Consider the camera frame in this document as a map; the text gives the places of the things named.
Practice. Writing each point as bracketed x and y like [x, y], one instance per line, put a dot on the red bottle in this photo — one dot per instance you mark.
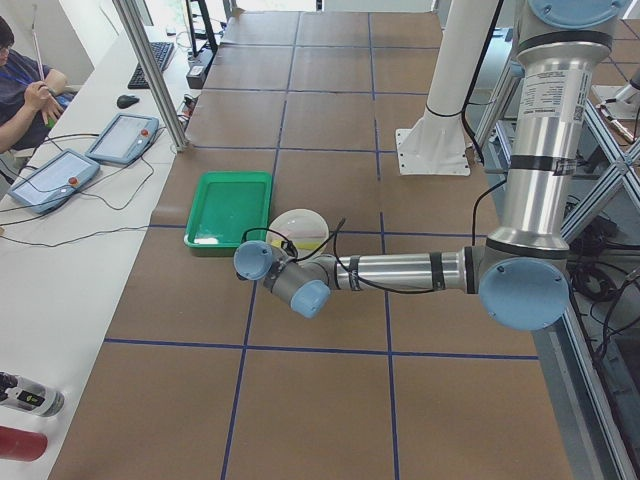
[21, 445]

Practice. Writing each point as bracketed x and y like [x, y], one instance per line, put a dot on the blue teach pendant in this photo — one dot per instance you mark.
[124, 139]
[55, 182]

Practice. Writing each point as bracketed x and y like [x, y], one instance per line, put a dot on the aluminium frame post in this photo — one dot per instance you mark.
[135, 30]

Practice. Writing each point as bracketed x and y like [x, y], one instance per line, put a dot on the near blue teach pendant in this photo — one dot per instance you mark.
[55, 182]

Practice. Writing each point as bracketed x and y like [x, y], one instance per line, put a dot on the yellow plastic spoon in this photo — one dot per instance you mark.
[302, 247]

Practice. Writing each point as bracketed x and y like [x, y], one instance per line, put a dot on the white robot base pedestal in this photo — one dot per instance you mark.
[436, 144]

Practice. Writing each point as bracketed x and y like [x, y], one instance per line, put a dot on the seated person in blue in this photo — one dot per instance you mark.
[29, 97]

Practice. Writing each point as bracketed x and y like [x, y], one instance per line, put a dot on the green plastic tray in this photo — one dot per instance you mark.
[228, 208]

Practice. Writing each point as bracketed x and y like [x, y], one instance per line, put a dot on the black computer mouse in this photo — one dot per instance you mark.
[126, 101]

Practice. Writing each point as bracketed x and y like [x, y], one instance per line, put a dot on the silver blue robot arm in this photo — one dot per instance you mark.
[519, 271]

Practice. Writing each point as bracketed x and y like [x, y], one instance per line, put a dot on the far blue teach pendant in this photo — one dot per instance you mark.
[124, 139]

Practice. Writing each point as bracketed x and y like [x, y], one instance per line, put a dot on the white round plate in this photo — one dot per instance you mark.
[300, 217]

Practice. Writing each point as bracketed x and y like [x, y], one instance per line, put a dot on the black power strip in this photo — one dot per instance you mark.
[199, 67]

